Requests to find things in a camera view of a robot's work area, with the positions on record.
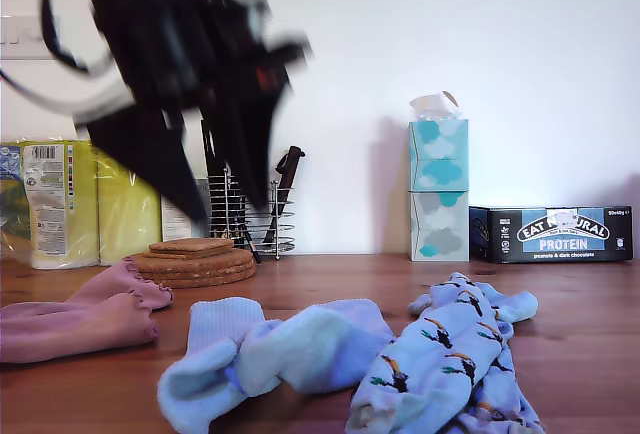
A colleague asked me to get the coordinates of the blue toucan pattern sock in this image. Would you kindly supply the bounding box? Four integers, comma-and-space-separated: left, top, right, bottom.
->
407, 289, 547, 434
344, 272, 516, 434

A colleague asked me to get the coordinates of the white printed carton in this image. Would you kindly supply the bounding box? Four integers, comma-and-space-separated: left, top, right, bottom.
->
159, 178, 211, 244

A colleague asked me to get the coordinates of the square cork coaster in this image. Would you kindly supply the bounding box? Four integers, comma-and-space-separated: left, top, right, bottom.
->
149, 248, 236, 260
148, 237, 235, 255

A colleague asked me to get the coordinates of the round cork trivet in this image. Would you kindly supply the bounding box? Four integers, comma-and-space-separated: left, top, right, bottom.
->
130, 248, 255, 268
137, 262, 257, 279
149, 273, 257, 289

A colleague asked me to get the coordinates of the yellow kitchen roll pack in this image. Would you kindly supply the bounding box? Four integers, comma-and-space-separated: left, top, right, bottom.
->
0, 139, 169, 271

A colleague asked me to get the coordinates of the white tissue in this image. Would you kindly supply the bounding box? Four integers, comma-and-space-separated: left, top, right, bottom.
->
409, 89, 464, 123

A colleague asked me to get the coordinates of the blue cloud tissue box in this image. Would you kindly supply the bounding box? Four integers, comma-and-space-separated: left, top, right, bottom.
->
408, 118, 471, 193

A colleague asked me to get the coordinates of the grey cloud tissue box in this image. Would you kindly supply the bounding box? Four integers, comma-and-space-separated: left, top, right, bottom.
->
408, 189, 471, 262

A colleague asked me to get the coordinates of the black protein bar box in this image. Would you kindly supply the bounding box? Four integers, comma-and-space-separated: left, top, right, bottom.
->
468, 204, 634, 265

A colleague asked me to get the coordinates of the dark handled utensil with strap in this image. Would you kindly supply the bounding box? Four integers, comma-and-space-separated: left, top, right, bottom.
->
269, 145, 306, 245

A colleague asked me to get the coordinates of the chrome wire cutlery holder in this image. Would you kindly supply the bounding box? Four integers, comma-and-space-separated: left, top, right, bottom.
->
206, 167, 297, 259

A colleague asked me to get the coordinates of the arm grey camera box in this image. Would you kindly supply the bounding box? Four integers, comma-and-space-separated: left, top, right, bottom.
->
242, 0, 269, 43

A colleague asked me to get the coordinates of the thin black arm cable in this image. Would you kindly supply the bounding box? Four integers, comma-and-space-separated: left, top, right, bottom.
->
0, 66, 136, 118

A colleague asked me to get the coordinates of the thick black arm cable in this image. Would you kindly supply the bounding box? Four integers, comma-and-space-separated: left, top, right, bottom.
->
38, 0, 121, 78

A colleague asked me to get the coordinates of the white light switch plate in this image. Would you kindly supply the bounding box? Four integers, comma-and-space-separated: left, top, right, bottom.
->
0, 14, 62, 61

